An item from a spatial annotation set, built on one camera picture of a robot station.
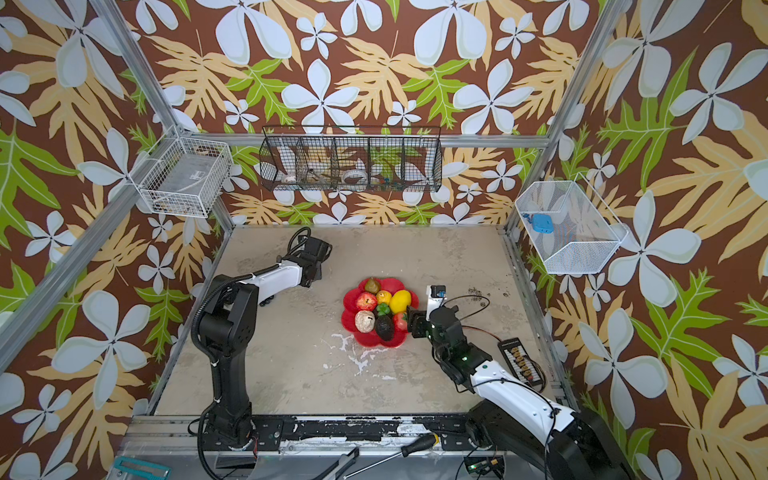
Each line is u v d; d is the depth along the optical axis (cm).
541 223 86
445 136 91
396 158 96
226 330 54
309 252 82
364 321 86
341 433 75
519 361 84
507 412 52
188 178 86
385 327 86
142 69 77
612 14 68
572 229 84
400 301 93
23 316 51
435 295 71
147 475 69
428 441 72
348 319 91
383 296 94
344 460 70
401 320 88
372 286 95
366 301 91
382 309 91
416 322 73
